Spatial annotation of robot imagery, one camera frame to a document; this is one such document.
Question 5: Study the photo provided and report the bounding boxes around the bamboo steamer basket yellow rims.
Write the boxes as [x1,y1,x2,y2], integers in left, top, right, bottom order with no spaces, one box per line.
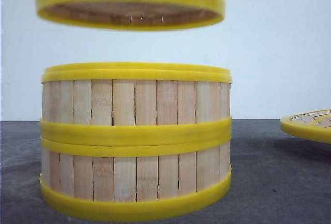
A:
[35,0,225,31]

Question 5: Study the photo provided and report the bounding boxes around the woven bamboo steamer lid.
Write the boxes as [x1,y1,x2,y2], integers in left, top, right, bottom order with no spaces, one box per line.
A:
[280,109,330,144]

